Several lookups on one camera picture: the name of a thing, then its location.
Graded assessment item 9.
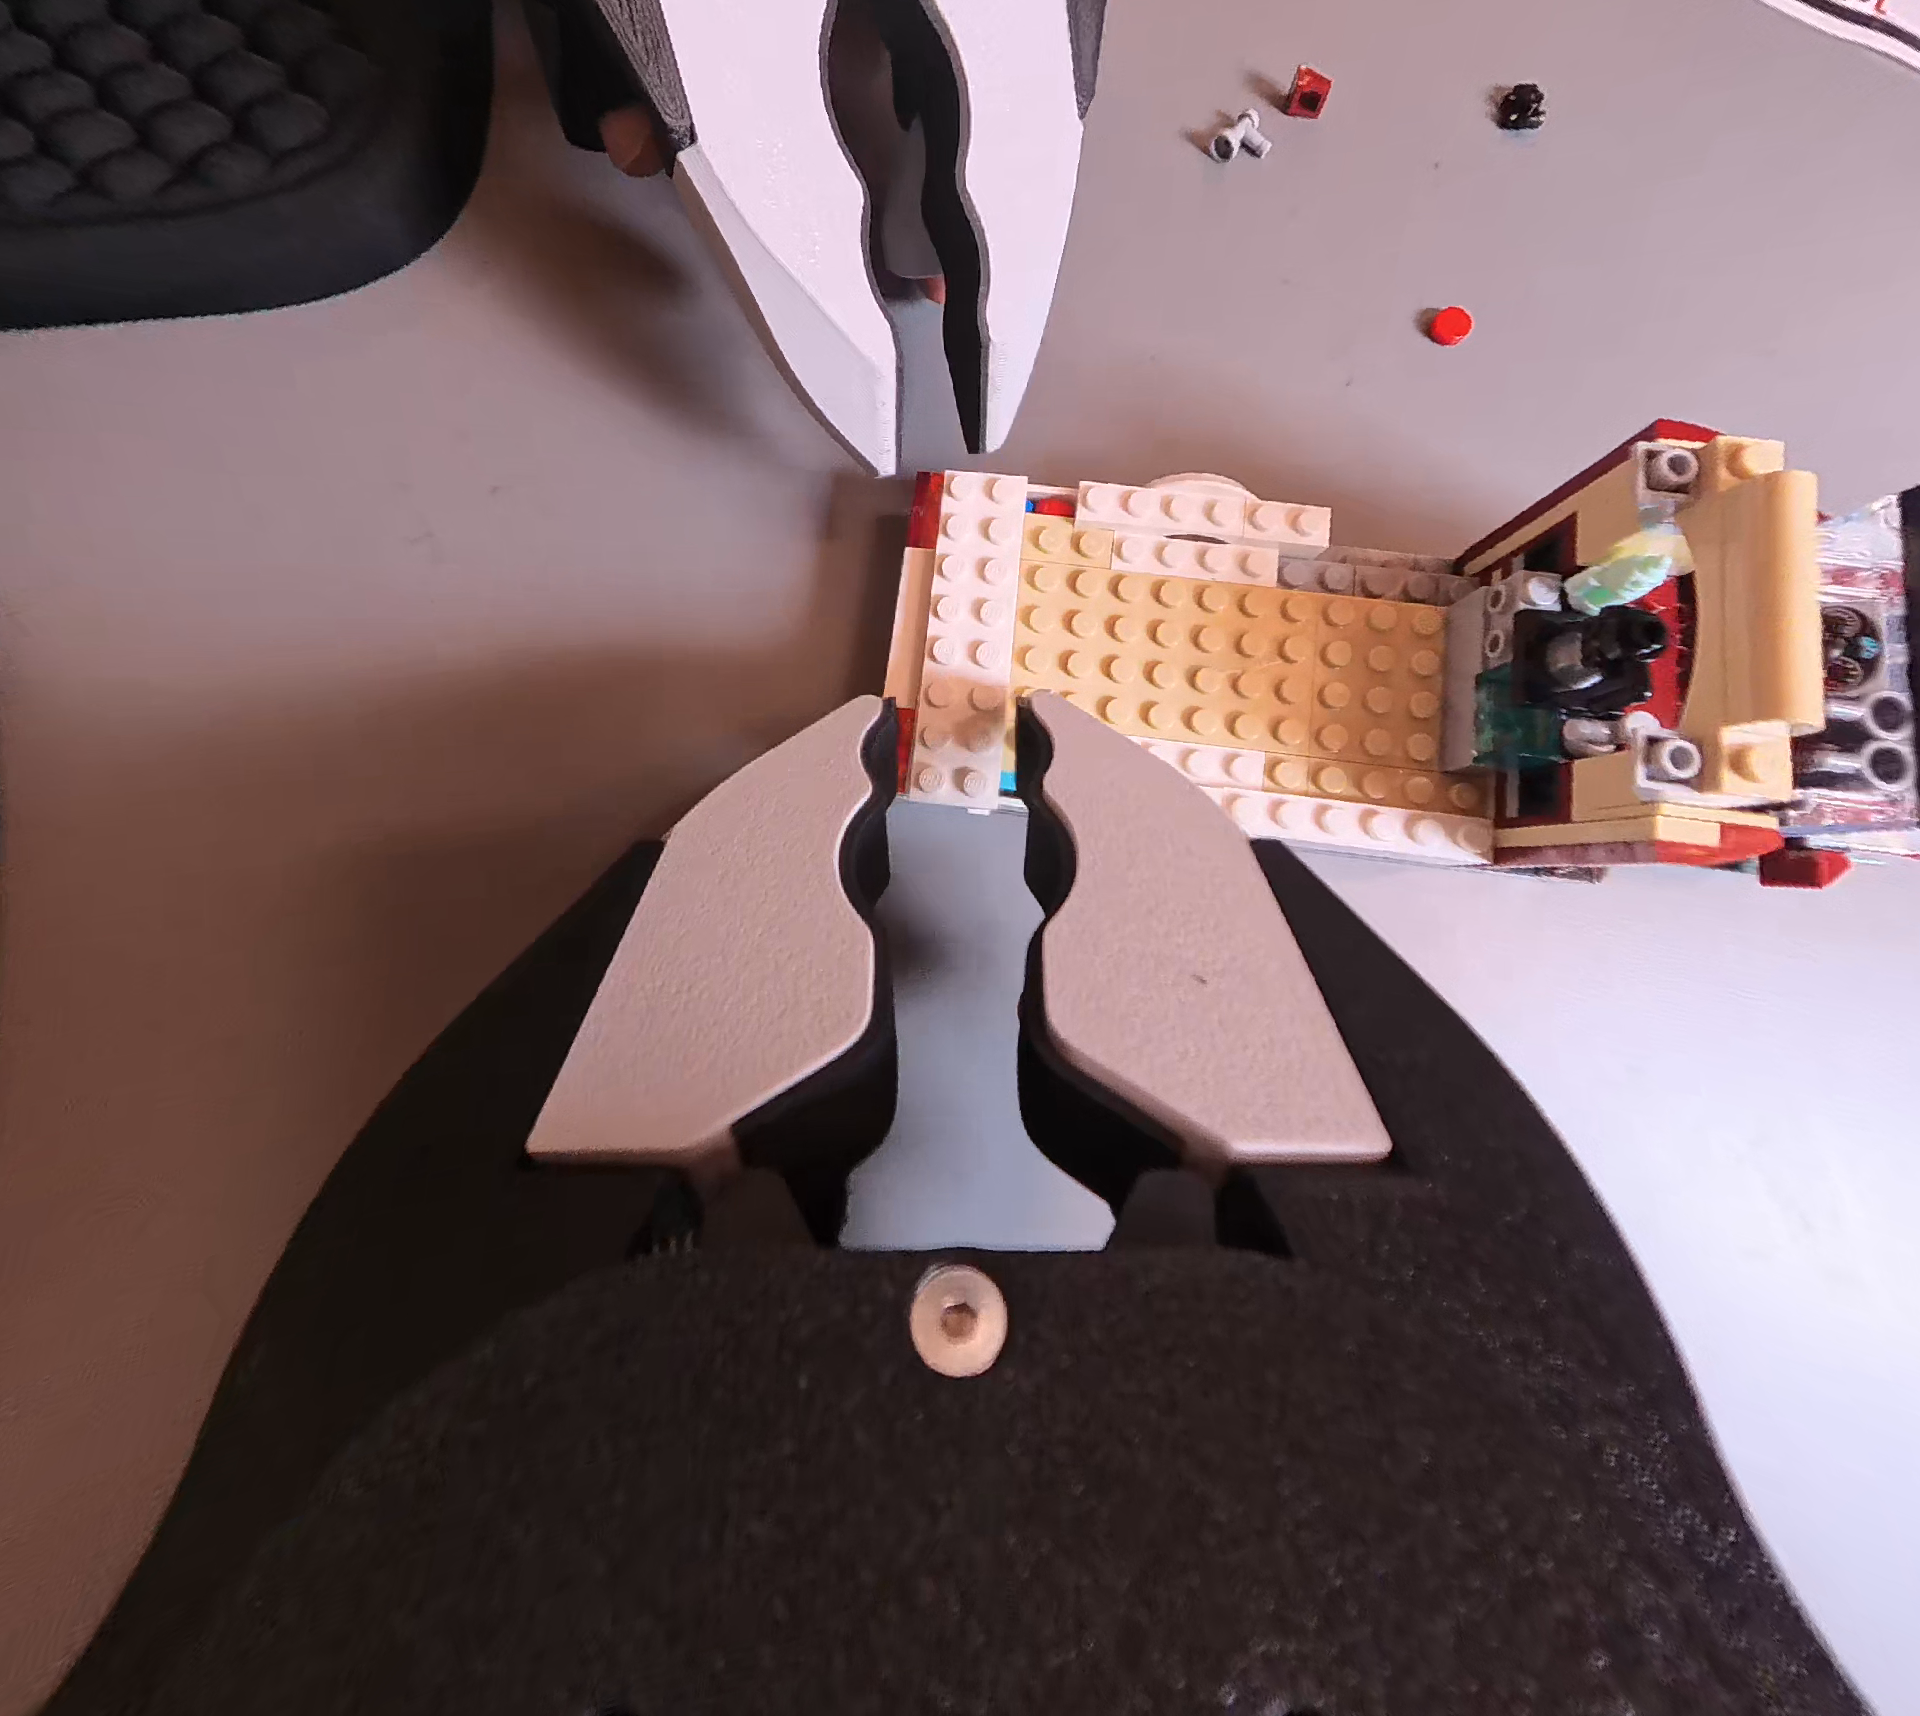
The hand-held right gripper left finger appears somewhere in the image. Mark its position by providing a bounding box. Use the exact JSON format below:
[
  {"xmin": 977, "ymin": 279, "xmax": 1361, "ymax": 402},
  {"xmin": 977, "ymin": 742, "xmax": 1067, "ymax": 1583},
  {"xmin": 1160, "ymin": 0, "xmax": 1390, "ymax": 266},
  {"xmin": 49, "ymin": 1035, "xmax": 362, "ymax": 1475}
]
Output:
[{"xmin": 529, "ymin": 694, "xmax": 902, "ymax": 1169}]

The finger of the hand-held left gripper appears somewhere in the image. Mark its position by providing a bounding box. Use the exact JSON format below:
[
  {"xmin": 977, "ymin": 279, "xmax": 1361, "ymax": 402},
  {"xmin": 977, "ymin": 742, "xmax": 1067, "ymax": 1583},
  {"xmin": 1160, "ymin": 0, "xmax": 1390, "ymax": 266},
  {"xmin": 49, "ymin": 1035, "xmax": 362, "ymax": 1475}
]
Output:
[
  {"xmin": 600, "ymin": 0, "xmax": 902, "ymax": 477},
  {"xmin": 902, "ymin": 0, "xmax": 1090, "ymax": 458}
]

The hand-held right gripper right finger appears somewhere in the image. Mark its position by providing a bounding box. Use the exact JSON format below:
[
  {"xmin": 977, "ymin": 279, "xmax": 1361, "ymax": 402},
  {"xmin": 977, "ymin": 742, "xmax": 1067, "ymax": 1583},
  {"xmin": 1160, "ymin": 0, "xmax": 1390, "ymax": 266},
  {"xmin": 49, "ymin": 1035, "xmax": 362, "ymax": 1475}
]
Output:
[{"xmin": 1018, "ymin": 694, "xmax": 1395, "ymax": 1164}]

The toy brick truck model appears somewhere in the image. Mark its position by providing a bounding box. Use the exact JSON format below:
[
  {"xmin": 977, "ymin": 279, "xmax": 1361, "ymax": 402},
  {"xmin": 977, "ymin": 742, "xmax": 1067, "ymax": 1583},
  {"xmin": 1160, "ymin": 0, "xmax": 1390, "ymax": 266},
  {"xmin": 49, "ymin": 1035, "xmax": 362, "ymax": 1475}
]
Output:
[{"xmin": 885, "ymin": 416, "xmax": 1920, "ymax": 887}]

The white long brick plate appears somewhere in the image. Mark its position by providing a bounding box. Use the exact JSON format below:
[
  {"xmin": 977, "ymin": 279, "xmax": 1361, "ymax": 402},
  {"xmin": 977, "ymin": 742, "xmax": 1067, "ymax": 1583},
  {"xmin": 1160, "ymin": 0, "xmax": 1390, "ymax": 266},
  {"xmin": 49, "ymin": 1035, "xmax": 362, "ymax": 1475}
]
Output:
[{"xmin": 908, "ymin": 472, "xmax": 1027, "ymax": 801}]

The black wrist rest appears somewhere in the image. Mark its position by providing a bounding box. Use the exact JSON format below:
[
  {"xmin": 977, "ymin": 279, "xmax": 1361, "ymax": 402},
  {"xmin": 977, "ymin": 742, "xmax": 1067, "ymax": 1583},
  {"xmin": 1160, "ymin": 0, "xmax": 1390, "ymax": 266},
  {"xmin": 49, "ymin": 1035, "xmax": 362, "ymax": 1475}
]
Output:
[{"xmin": 0, "ymin": 0, "xmax": 496, "ymax": 330}]

